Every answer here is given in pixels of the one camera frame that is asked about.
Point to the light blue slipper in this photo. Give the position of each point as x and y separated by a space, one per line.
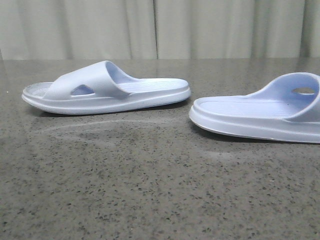
287 109
104 88

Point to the beige background curtain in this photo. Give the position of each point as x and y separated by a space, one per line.
158 29

